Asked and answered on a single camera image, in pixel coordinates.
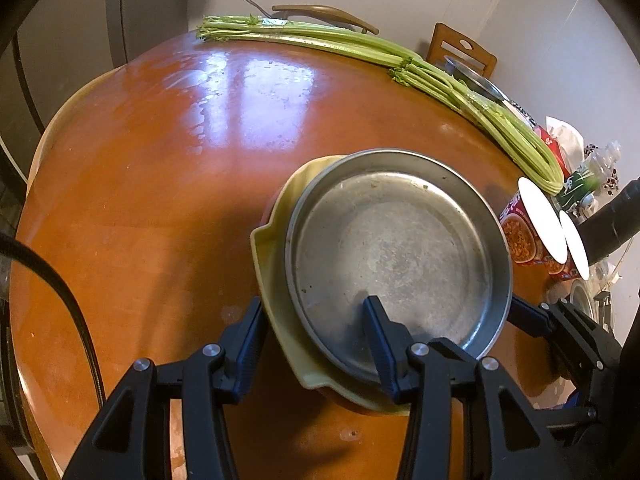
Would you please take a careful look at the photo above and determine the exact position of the cream leaf-shaped plate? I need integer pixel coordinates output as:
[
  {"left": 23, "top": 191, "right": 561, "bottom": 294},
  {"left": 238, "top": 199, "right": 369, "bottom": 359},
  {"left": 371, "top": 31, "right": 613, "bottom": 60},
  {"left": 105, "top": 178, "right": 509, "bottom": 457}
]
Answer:
[{"left": 249, "top": 155, "right": 416, "bottom": 417}]

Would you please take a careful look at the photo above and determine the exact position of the black cable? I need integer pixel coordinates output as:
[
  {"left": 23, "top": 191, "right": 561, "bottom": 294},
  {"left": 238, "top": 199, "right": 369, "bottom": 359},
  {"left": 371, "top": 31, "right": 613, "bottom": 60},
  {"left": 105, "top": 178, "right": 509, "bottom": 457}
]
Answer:
[{"left": 0, "top": 232, "right": 106, "bottom": 408}]

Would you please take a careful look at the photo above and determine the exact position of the grey refrigerator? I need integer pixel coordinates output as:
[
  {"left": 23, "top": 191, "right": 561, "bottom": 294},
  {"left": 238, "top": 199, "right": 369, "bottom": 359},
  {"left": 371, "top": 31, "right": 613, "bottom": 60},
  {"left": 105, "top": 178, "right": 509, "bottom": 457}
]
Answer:
[{"left": 0, "top": 0, "right": 191, "bottom": 181}]

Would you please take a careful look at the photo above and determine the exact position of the green celery bunch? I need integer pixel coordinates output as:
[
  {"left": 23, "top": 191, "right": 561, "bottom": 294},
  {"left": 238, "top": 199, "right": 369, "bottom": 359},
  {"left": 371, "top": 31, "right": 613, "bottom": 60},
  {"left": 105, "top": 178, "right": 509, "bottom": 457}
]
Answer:
[
  {"left": 196, "top": 14, "right": 501, "bottom": 111},
  {"left": 387, "top": 62, "right": 566, "bottom": 196}
]

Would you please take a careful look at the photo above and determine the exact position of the large steel bowl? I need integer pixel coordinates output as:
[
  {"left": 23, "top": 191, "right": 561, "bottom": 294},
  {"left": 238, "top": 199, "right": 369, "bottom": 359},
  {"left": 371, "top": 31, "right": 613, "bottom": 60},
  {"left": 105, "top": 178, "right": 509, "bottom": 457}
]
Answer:
[{"left": 570, "top": 277, "right": 598, "bottom": 323}]

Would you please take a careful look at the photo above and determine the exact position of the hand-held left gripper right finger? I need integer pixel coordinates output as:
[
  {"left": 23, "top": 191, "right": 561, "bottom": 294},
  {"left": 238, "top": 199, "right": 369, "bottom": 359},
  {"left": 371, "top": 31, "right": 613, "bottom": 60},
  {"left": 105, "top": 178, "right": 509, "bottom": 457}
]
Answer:
[{"left": 362, "top": 296, "right": 573, "bottom": 480}]

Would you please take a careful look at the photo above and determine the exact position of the steel cooking pot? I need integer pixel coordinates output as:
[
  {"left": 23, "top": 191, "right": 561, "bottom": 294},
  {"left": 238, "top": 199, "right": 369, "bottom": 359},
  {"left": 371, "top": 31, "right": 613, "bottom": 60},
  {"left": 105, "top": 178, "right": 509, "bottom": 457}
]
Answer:
[{"left": 442, "top": 55, "right": 506, "bottom": 103}]

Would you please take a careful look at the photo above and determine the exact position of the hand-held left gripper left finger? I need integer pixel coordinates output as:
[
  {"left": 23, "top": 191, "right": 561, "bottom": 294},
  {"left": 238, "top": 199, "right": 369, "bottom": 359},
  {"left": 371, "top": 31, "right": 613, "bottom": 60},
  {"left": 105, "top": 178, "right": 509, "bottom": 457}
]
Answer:
[{"left": 62, "top": 297, "right": 266, "bottom": 480}]

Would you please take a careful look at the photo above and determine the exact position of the red tissue pack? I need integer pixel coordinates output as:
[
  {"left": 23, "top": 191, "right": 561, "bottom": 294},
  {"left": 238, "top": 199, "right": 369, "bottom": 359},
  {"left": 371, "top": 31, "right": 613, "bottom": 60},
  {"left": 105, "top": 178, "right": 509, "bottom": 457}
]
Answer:
[{"left": 532, "top": 117, "right": 586, "bottom": 171}]

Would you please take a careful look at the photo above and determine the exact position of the black thermos flask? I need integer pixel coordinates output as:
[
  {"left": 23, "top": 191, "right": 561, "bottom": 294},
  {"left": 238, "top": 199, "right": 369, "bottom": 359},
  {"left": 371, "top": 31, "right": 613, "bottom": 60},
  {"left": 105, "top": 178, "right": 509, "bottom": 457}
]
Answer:
[{"left": 577, "top": 176, "right": 640, "bottom": 267}]

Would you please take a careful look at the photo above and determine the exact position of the wooden chair with cutout back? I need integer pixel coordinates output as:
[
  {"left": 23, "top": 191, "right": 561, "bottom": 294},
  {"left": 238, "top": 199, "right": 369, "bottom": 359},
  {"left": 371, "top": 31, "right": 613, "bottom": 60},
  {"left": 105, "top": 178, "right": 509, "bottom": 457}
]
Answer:
[{"left": 426, "top": 22, "right": 498, "bottom": 78}]

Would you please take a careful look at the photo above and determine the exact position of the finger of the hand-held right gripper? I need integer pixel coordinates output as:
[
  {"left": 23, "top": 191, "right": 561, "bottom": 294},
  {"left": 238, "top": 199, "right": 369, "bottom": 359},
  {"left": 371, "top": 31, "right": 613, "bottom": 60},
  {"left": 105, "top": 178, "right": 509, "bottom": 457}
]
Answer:
[
  {"left": 537, "top": 402, "right": 601, "bottom": 443},
  {"left": 507, "top": 296, "right": 608, "bottom": 376}
]

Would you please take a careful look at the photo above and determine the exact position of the clear bottle with green label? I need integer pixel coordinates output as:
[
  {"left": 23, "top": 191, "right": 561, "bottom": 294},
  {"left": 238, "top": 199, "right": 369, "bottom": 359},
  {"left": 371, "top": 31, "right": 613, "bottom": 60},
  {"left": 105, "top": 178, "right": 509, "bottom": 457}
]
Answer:
[{"left": 555, "top": 141, "right": 623, "bottom": 211}]

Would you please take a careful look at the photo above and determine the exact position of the round steel pan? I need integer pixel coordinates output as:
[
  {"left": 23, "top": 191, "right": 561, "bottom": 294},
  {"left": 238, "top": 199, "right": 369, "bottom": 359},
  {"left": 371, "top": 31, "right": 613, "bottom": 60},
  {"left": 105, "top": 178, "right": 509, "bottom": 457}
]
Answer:
[{"left": 285, "top": 148, "right": 513, "bottom": 385}]

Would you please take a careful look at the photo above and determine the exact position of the red instant noodle cup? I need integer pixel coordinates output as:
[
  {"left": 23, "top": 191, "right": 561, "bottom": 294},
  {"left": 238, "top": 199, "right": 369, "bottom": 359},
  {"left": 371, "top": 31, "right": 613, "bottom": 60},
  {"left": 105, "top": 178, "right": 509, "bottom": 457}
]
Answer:
[
  {"left": 545, "top": 210, "right": 591, "bottom": 282},
  {"left": 500, "top": 176, "right": 568, "bottom": 266}
]

